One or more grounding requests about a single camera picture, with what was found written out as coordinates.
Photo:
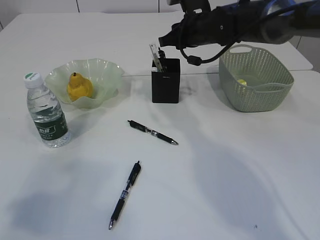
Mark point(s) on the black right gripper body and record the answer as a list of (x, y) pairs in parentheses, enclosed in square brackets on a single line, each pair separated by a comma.
[(200, 26)]

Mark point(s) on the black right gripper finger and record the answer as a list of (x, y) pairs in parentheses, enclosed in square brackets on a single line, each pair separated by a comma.
[(170, 39)]

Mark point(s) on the black pen across ruler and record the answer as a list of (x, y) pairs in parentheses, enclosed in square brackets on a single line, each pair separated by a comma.
[(162, 59)]

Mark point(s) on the clear plastic ruler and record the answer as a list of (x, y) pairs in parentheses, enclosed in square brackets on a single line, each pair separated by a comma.
[(156, 57)]

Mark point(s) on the black pen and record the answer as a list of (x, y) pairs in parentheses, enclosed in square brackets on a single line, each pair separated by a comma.
[(152, 132), (124, 194)]

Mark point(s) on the yellow pear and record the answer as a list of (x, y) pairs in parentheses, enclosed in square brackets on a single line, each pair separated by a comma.
[(78, 87)]

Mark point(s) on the clear water bottle green label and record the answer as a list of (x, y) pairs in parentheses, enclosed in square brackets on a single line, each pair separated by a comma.
[(46, 112)]

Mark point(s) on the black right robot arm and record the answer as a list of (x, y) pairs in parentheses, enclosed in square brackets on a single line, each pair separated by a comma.
[(258, 21)]

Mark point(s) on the black square pen holder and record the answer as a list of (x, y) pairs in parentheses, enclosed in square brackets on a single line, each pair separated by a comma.
[(165, 86)]

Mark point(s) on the green woven plastic basket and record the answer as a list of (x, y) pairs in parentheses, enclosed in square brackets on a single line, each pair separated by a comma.
[(268, 80)]

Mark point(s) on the green wavy glass plate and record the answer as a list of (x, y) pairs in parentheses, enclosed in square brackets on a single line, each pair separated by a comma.
[(105, 77)]

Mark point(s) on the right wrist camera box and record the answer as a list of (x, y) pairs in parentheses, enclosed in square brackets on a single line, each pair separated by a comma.
[(189, 6)]

